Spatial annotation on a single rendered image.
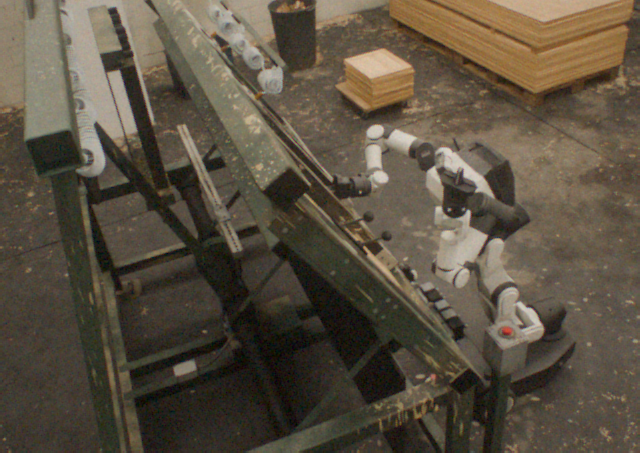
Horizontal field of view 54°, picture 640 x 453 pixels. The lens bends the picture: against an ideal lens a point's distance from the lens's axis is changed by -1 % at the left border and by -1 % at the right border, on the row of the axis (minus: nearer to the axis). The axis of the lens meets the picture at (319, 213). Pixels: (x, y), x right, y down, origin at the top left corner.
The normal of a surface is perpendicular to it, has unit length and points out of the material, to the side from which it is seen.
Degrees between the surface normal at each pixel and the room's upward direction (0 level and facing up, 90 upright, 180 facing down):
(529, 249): 0
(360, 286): 90
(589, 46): 90
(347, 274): 90
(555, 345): 0
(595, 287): 0
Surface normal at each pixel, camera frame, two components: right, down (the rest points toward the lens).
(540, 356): -0.09, -0.80
